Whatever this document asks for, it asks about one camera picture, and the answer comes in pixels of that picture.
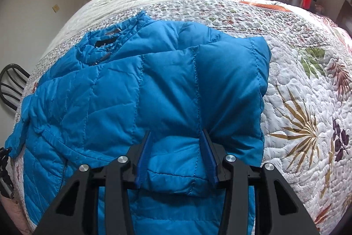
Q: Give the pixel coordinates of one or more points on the black metal chair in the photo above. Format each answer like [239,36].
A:
[11,86]

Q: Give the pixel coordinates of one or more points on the beige wall plate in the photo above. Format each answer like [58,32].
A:
[56,8]

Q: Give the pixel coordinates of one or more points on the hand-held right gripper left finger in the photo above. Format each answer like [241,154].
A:
[145,160]

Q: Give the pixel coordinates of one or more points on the blue puffer jacket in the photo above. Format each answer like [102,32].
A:
[115,102]

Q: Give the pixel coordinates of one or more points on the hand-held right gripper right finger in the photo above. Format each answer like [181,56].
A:
[208,158]

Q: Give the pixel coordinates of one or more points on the dark wooden headboard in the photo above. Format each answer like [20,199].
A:
[346,17]

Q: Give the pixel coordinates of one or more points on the bed with floral quilt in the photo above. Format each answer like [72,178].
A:
[297,91]

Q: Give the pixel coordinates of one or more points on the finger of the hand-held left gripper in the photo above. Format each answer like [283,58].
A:
[4,185]

